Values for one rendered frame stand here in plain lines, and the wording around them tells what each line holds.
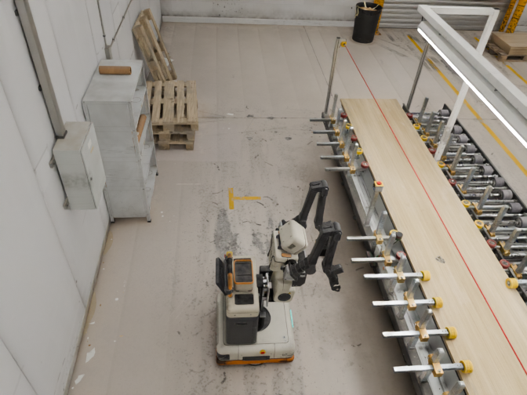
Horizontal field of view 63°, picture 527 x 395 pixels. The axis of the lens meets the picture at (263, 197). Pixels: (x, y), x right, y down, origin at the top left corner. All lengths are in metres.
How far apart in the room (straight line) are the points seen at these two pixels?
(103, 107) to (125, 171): 0.75
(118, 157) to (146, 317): 1.60
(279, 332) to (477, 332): 1.53
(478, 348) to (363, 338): 1.19
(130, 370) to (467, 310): 2.75
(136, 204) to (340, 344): 2.60
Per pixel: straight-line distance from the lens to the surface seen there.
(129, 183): 4.81
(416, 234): 4.05
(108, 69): 4.72
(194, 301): 4.39
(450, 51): 3.58
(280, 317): 3.96
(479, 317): 3.67
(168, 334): 4.22
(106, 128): 4.44
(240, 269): 3.44
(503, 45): 10.88
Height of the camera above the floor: 3.58
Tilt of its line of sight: 41 degrees down
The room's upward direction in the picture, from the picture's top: 4 degrees clockwise
